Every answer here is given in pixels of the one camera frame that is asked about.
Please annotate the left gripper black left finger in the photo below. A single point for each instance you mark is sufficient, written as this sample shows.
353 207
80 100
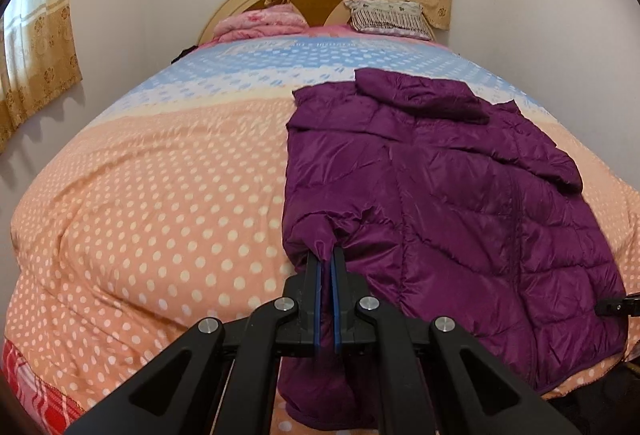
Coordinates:
218 377

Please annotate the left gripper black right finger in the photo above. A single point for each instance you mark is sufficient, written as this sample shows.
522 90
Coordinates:
433 377

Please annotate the purple puffer jacket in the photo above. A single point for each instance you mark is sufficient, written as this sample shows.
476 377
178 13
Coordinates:
453 206

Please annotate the red checkered bed sheet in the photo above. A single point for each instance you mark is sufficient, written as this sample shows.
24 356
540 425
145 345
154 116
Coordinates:
52 411

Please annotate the polka dot bed quilt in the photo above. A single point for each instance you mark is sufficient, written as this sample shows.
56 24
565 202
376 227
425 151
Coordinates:
168 207

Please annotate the folded pink blanket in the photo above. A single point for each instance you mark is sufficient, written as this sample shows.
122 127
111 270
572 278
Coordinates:
272 21

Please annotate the patterned grey pillow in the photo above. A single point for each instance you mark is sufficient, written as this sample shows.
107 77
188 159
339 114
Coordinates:
384 17

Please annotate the beige side window curtain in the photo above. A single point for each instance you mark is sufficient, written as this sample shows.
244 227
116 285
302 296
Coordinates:
38 59

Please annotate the beige wooden headboard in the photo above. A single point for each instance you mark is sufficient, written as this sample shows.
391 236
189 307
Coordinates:
320 4

